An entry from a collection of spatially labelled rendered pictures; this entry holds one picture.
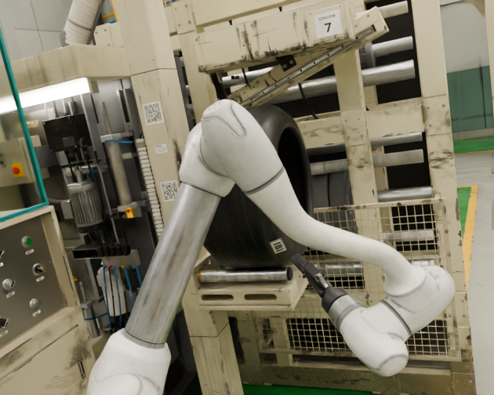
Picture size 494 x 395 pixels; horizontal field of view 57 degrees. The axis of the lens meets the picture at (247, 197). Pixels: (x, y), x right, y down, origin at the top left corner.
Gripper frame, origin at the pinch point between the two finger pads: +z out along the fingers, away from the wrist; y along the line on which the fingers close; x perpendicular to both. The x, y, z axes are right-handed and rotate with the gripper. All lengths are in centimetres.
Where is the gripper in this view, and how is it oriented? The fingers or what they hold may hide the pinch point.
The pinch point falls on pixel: (300, 263)
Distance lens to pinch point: 136.4
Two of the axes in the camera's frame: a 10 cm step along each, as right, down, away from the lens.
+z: -4.2, -4.4, 8.0
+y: 3.3, 7.4, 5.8
